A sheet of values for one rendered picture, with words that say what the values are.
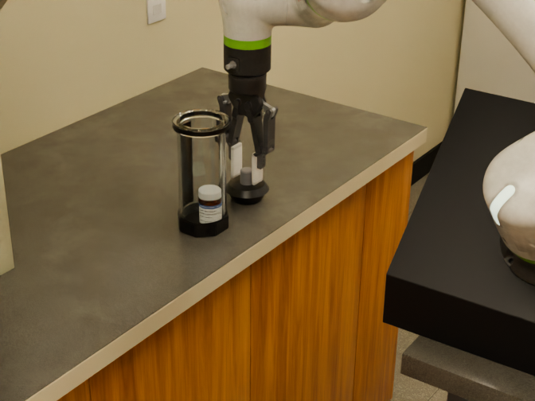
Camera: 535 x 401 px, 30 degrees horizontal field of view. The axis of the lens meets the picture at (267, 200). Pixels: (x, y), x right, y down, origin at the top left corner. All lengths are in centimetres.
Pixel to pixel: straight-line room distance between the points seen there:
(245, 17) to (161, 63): 86
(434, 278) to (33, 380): 65
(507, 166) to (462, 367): 37
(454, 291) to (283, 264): 57
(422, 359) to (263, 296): 53
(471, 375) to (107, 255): 71
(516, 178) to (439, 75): 291
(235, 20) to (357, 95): 183
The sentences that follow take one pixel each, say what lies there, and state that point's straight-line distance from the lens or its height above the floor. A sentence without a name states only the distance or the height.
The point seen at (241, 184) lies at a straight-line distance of 205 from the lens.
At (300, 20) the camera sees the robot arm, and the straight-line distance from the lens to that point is 189.
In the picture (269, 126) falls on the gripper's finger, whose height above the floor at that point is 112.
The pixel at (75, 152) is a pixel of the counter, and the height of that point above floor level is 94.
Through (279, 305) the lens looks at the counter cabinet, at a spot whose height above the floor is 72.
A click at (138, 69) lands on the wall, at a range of 265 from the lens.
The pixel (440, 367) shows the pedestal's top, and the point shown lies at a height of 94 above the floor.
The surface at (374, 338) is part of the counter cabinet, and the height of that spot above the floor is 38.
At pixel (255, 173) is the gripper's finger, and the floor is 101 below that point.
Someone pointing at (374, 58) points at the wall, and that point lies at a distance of 373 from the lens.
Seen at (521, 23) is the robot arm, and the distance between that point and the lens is 145.
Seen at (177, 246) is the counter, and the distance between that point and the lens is 190.
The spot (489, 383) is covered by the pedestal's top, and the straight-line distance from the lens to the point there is 160.
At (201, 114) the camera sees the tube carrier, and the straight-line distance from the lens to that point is 191.
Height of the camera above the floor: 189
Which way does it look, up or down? 27 degrees down
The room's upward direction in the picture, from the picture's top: 1 degrees clockwise
